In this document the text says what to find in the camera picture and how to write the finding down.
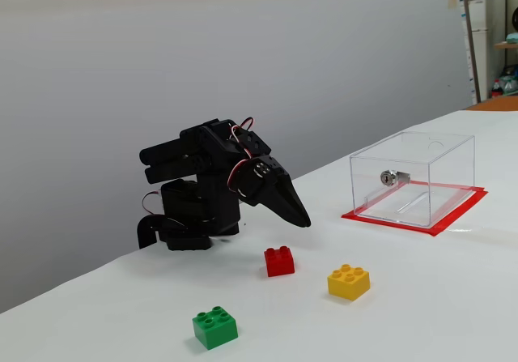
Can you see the green lego brick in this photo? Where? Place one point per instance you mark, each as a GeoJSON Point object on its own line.
{"type": "Point", "coordinates": [212, 331]}

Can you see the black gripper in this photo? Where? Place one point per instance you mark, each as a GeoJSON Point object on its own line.
{"type": "Point", "coordinates": [270, 184]}

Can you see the black table clamp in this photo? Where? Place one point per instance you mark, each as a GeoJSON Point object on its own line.
{"type": "Point", "coordinates": [145, 232]}

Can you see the white cabinet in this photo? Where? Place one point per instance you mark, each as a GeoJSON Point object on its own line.
{"type": "Point", "coordinates": [481, 54]}

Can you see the teal object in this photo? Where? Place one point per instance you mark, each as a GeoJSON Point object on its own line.
{"type": "Point", "coordinates": [513, 38]}

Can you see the cola bottle red cap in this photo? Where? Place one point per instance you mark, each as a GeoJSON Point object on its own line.
{"type": "Point", "coordinates": [496, 90]}

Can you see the transparent plastic box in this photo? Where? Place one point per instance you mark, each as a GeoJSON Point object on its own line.
{"type": "Point", "coordinates": [445, 167]}

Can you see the red lego brick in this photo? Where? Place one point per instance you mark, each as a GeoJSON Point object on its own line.
{"type": "Point", "coordinates": [279, 265]}

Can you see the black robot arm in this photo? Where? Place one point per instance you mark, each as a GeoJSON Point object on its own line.
{"type": "Point", "coordinates": [218, 200]}

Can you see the orange table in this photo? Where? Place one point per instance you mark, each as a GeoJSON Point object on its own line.
{"type": "Point", "coordinates": [502, 103]}

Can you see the yellow lego brick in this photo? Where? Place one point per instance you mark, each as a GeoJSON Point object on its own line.
{"type": "Point", "coordinates": [348, 287]}

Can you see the clear plastic bag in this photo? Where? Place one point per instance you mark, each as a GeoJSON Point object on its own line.
{"type": "Point", "coordinates": [510, 82]}

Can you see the red tape square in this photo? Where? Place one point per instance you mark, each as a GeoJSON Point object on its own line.
{"type": "Point", "coordinates": [459, 210]}

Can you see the silver cam lock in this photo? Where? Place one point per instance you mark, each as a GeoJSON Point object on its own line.
{"type": "Point", "coordinates": [387, 178]}

